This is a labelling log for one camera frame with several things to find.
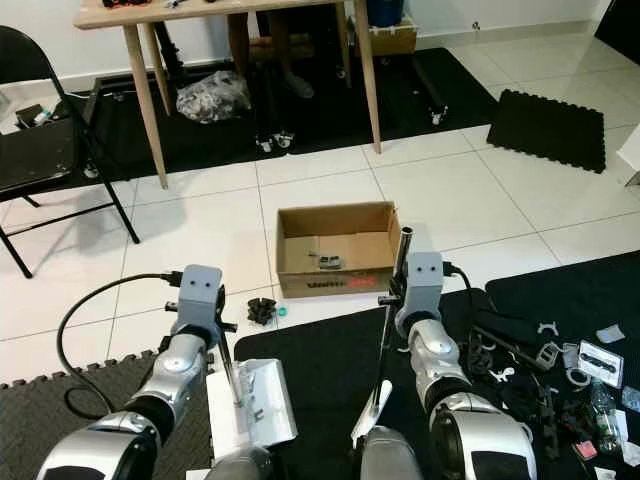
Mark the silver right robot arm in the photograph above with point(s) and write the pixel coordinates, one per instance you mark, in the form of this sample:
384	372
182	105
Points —
480	455

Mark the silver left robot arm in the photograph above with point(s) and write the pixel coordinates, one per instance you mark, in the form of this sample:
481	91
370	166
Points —
180	365

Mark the black floor mat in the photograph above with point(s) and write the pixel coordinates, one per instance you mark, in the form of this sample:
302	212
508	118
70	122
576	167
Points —
580	290
320	360

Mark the black plastic clump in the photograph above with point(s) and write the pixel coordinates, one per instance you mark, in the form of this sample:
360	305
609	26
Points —
260	312

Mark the open brown cardboard box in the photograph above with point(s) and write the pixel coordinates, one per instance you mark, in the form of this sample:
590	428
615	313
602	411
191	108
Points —
340	250

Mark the long black bar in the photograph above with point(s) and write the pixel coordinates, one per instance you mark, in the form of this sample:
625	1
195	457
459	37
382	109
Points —
510	340

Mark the silver left robot leg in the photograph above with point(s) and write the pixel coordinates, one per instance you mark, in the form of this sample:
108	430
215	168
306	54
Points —
245	465

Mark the silver robot leg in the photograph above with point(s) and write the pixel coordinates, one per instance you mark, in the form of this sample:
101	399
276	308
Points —
245	465
390	455

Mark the silver right robot leg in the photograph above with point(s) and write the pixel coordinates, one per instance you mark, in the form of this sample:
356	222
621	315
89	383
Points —
390	455

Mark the black wheeled stand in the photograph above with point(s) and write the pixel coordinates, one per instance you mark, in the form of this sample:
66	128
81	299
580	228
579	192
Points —
265	140

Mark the black carpet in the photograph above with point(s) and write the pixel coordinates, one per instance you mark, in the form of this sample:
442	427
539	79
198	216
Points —
330	110

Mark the grey plastic piece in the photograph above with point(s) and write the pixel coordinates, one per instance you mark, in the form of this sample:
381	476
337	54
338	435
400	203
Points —
610	333

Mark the loose black foam tile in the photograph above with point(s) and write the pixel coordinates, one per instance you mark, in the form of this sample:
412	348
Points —
545	128

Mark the black foam puzzle mat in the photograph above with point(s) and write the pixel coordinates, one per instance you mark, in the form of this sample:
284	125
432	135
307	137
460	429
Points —
30	430

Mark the clear bag of parts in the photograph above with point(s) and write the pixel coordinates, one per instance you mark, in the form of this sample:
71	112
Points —
212	97

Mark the clear plastic bottle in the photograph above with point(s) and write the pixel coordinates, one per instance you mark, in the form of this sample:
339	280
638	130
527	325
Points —
603	400

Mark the small pink card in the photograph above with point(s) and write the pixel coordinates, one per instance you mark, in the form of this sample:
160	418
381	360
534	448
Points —
582	450

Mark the black folding chair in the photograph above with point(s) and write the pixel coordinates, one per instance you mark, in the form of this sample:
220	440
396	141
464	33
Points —
40	150

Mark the small brown cardboard box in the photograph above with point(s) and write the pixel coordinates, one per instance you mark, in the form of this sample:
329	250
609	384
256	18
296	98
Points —
390	35

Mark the clear bubble wrap piece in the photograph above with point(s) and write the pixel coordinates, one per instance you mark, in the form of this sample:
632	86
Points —
632	395

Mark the person with bare legs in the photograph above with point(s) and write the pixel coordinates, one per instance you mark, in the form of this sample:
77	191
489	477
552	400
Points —
238	45

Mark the blue bin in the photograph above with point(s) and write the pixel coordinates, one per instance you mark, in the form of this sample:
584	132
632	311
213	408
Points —
385	10

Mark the wooden table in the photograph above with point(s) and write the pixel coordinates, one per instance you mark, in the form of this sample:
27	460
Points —
210	12

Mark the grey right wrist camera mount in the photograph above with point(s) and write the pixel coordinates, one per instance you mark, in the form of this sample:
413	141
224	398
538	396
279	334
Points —
423	283

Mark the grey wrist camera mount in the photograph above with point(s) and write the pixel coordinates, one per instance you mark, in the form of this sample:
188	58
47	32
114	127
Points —
423	283
200	298

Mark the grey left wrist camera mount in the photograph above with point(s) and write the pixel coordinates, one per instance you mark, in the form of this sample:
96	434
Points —
200	298

